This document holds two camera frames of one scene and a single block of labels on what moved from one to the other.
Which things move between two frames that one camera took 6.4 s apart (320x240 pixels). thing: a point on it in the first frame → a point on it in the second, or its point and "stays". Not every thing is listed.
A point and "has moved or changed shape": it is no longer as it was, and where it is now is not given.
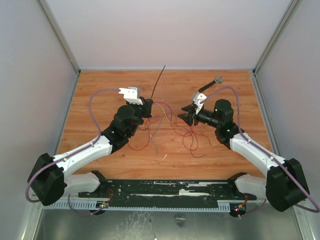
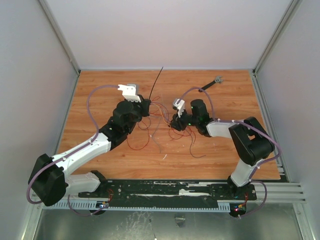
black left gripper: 147,104 stays
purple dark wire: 190,149 stays
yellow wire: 167,117 → 162,115
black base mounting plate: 224,190 stays
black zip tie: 157,80 has moved or changed shape
